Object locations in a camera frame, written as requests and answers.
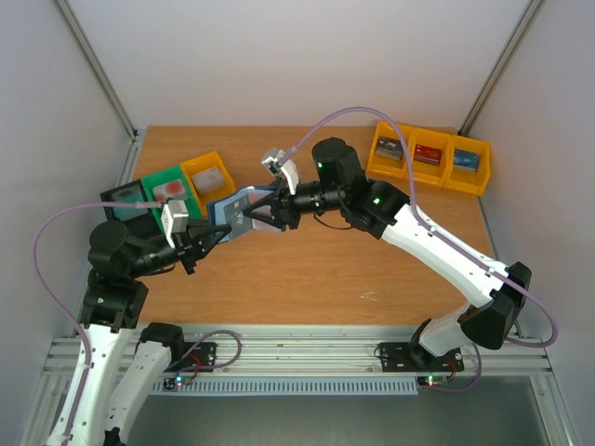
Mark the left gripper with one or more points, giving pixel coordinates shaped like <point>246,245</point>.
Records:
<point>193,242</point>

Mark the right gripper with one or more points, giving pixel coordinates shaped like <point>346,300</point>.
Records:
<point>284,210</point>

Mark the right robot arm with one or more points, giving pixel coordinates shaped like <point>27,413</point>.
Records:
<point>494,291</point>

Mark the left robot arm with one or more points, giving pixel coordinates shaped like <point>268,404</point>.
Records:
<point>100,409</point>

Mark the white card stack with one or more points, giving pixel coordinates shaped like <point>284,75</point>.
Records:
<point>208,180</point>

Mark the red spot card stack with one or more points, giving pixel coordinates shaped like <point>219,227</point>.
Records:
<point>171,190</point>

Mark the teal card stack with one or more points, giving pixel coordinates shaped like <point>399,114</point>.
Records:
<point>125,214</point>

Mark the black card stack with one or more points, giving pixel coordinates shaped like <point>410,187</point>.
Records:
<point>390,148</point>

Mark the blue card stack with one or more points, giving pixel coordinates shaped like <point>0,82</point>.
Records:
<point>466,160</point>

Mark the yellow bin left side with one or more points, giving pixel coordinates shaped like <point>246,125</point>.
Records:
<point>203,162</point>

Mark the yellow bin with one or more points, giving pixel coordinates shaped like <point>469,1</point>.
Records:
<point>378,165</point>
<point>434,175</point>
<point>471,182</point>
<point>203,162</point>

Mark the green bin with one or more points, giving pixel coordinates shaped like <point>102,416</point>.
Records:
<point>171,173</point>

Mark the black bin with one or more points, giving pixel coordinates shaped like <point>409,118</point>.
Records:
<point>140,221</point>

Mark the left corner aluminium profile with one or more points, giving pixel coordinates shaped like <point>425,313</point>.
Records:
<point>91,58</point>

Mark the corner aluminium profile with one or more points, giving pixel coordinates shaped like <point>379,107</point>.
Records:
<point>513,43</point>
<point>91,58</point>

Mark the yellow bin far left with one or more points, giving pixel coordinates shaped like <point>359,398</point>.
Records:
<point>378,165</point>

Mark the left controller board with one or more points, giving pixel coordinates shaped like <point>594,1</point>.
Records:
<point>176,383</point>

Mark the controller board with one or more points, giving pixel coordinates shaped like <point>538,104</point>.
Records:
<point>176,383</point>
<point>432,380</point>

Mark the yellow bin middle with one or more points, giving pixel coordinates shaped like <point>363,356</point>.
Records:
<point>434,175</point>

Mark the yellow bin far right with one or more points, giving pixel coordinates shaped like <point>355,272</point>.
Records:
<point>471,182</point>

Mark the right controller board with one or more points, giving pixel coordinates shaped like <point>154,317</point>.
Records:
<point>432,380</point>

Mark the right corner aluminium profile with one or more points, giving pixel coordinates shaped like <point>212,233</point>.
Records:
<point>513,43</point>

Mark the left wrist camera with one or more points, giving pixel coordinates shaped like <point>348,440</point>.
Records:
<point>174,219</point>

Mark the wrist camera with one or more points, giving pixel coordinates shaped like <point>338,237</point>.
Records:
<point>174,219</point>
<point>280,165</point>

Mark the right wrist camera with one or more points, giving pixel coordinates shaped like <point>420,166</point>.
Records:
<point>280,165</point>

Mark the aluminium rail base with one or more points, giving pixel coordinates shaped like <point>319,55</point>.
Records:
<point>348,350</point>

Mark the grey slotted cable duct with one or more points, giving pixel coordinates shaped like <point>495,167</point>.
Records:
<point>290,386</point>

